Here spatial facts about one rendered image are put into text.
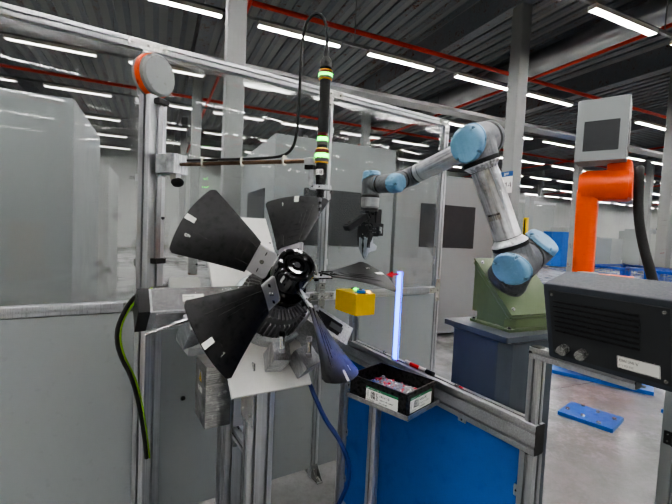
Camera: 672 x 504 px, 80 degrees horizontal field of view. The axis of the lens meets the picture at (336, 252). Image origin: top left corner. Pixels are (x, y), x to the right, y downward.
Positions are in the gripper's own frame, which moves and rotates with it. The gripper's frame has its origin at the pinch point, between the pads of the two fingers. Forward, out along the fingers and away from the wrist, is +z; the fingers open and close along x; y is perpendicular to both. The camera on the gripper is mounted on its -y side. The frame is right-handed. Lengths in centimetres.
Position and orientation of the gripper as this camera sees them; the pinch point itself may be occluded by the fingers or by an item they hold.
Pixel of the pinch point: (363, 255)
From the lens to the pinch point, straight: 167.8
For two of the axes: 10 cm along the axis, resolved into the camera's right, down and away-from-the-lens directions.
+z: -0.5, 10.0, 0.5
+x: -5.3, -0.7, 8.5
